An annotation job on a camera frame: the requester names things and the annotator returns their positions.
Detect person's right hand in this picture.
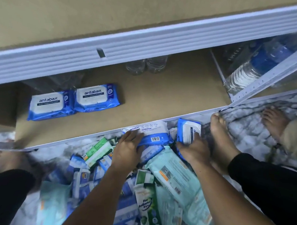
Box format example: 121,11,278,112
174,132,213,169

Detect person's left hand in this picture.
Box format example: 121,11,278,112
109,128,147,175

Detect pile of wipes packets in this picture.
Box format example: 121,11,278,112
34,131,218,225

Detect grey metal shelf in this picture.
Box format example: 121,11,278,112
0,0,297,170

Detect person's right forearm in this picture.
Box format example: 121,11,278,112
186,160,297,225

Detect person's left forearm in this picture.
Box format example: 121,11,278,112
59,161,135,225

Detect person's right foot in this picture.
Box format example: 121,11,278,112
207,112,243,171

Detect person's foot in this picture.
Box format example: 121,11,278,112
0,149,35,177
259,105,292,144
207,112,243,171

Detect person's right leg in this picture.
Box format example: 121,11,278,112
224,151,297,225

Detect person's left foot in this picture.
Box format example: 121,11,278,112
0,149,35,177

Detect water bottles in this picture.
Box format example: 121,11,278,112
211,25,297,102

